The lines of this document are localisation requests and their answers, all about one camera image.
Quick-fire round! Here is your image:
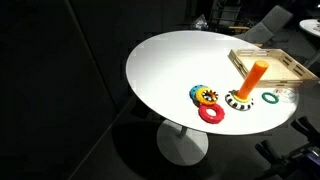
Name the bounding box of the grey crumpled plastic bag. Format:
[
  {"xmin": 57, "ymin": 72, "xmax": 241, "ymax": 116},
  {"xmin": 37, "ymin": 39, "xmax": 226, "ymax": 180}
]
[{"xmin": 190, "ymin": 13, "xmax": 210, "ymax": 31}]

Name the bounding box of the dark metal cart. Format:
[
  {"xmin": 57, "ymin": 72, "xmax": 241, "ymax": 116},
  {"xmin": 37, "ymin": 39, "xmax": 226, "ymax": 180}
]
[{"xmin": 209, "ymin": 0, "xmax": 251, "ymax": 33}]

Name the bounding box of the grey lounge chair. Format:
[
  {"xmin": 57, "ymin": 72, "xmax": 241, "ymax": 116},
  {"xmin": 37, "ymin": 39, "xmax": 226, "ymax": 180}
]
[{"xmin": 233, "ymin": 4, "xmax": 294, "ymax": 46}]

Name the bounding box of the wooden slatted tray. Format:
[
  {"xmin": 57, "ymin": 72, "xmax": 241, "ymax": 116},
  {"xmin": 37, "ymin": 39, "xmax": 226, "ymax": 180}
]
[{"xmin": 227, "ymin": 48, "xmax": 320, "ymax": 89}]

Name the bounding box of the small white round table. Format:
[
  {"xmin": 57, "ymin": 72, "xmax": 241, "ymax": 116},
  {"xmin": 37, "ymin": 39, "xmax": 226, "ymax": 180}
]
[{"xmin": 298, "ymin": 18, "xmax": 320, "ymax": 38}]

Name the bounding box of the blue toy ring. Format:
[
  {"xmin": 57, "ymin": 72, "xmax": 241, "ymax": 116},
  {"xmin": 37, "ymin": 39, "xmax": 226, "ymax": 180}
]
[{"xmin": 189, "ymin": 84, "xmax": 208, "ymax": 103}]

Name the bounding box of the yellow toy ring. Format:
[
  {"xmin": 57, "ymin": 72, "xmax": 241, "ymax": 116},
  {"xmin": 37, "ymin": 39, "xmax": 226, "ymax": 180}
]
[{"xmin": 195, "ymin": 87, "xmax": 220, "ymax": 107}]

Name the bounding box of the red toy ring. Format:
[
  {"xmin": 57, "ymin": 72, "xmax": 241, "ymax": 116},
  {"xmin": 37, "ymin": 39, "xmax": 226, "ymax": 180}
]
[{"xmin": 198, "ymin": 103, "xmax": 226, "ymax": 125}]

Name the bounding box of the white table pedestal base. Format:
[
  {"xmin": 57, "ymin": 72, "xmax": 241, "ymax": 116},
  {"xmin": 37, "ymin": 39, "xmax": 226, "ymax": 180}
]
[{"xmin": 156, "ymin": 119, "xmax": 209, "ymax": 167}]

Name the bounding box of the orange peg ring holder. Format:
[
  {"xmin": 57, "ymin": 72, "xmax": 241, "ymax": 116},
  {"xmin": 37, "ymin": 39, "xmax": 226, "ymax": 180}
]
[{"xmin": 224, "ymin": 59, "xmax": 270, "ymax": 112}]

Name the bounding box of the green toy ring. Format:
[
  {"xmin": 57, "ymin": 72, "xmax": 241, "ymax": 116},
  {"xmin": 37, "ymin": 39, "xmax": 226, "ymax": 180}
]
[{"xmin": 261, "ymin": 91, "xmax": 280, "ymax": 105}]

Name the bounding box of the black metal stand frame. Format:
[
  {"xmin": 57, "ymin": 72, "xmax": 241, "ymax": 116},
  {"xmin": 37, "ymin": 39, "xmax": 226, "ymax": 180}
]
[{"xmin": 254, "ymin": 116, "xmax": 320, "ymax": 180}]

